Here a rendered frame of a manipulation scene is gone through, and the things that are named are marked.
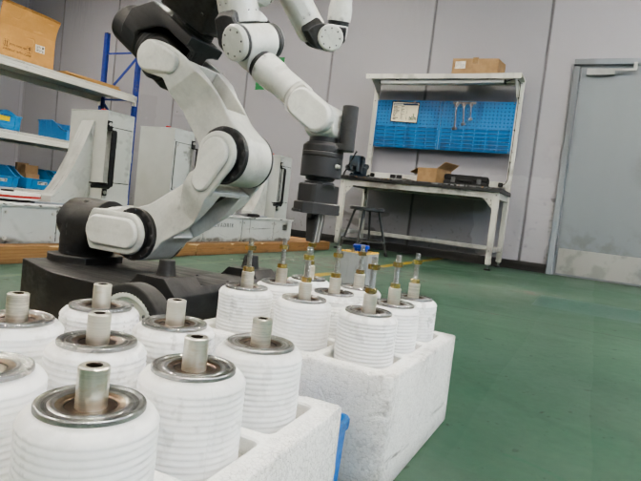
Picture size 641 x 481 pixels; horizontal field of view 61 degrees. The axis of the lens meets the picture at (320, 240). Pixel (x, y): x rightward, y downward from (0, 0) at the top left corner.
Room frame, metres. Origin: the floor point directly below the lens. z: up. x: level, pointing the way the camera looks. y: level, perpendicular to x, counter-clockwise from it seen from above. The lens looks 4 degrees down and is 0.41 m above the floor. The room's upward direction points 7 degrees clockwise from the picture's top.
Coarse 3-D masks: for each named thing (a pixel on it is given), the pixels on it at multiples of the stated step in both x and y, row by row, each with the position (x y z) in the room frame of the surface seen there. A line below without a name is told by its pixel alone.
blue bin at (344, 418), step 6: (342, 414) 0.77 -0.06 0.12; (342, 420) 0.74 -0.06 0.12; (348, 420) 0.75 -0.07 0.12; (342, 426) 0.73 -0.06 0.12; (348, 426) 0.75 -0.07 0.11; (342, 432) 0.74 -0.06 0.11; (342, 438) 0.75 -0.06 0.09; (342, 444) 0.75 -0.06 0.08; (336, 456) 0.74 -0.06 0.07; (336, 462) 0.74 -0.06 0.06; (336, 468) 0.74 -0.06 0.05; (336, 474) 0.75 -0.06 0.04; (336, 480) 0.75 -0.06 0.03
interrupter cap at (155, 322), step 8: (144, 320) 0.63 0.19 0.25; (152, 320) 0.64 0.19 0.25; (160, 320) 0.65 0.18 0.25; (192, 320) 0.66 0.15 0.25; (200, 320) 0.67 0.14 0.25; (152, 328) 0.61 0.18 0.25; (160, 328) 0.61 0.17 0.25; (168, 328) 0.61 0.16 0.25; (176, 328) 0.61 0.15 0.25; (184, 328) 0.61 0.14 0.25; (192, 328) 0.62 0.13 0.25; (200, 328) 0.63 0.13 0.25
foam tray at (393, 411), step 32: (320, 352) 0.86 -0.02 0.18; (416, 352) 0.93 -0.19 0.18; (448, 352) 1.07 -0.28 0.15; (320, 384) 0.81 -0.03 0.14; (352, 384) 0.79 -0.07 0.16; (384, 384) 0.77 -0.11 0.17; (416, 384) 0.88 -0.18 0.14; (448, 384) 1.11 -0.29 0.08; (352, 416) 0.79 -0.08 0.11; (384, 416) 0.77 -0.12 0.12; (416, 416) 0.91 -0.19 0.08; (352, 448) 0.79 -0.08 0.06; (384, 448) 0.77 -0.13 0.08; (416, 448) 0.93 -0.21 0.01; (352, 480) 0.78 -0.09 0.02; (384, 480) 0.79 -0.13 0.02
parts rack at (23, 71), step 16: (0, 64) 5.42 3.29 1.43; (16, 64) 5.18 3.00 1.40; (32, 64) 5.33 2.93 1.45; (32, 80) 5.95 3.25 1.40; (48, 80) 6.03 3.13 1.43; (64, 80) 5.64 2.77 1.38; (80, 80) 5.82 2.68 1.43; (80, 96) 6.53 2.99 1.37; (96, 96) 6.70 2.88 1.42; (112, 96) 6.65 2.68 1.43; (128, 96) 6.40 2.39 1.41; (0, 128) 5.09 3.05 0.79; (32, 144) 6.00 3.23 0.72; (48, 144) 5.53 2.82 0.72; (64, 144) 5.70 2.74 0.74; (32, 192) 5.42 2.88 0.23; (128, 192) 6.52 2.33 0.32
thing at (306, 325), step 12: (276, 312) 0.90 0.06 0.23; (288, 312) 0.88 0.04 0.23; (300, 312) 0.87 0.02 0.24; (312, 312) 0.88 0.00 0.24; (324, 312) 0.89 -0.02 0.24; (276, 324) 0.90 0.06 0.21; (288, 324) 0.88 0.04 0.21; (300, 324) 0.87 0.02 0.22; (312, 324) 0.88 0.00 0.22; (324, 324) 0.89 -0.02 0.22; (288, 336) 0.88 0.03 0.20; (300, 336) 0.87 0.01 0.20; (312, 336) 0.88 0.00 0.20; (324, 336) 0.90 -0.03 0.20; (300, 348) 0.87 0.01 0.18; (312, 348) 0.88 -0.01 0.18
